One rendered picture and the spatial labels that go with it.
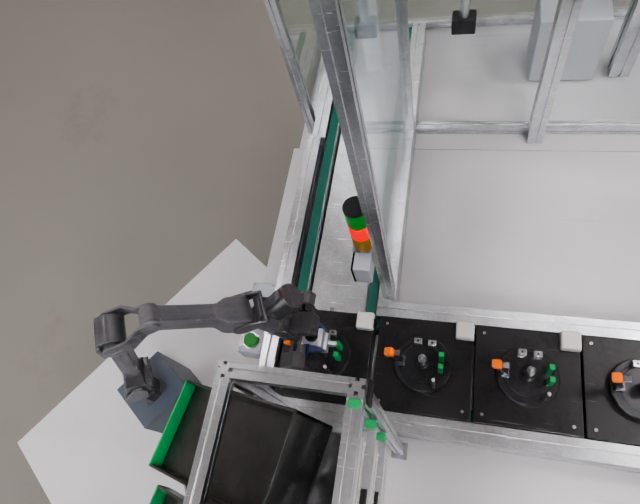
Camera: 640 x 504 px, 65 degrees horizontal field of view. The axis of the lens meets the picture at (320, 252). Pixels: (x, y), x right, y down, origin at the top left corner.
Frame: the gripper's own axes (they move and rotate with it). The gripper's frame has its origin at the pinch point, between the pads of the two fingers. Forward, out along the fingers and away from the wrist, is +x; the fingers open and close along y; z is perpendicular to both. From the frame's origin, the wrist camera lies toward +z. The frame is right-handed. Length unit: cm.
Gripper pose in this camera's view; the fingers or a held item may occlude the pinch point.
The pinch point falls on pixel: (314, 336)
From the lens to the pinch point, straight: 121.7
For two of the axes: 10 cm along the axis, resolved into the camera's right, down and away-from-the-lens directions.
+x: 7.4, 3.8, 5.5
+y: 1.6, -9.0, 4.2
